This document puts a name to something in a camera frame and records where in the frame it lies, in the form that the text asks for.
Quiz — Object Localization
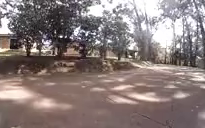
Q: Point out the low building behind trees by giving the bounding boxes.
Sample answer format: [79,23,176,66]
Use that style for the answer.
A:
[49,41,140,60]

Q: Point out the brown dirt road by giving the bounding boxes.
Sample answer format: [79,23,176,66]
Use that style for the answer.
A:
[0,61,205,128]

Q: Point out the group of trees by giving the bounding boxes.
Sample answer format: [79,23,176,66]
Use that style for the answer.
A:
[0,0,205,70]

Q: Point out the earth bank with stones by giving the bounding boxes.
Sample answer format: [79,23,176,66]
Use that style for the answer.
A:
[0,54,148,76]

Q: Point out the brick building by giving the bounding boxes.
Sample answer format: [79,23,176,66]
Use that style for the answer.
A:
[0,31,25,53]

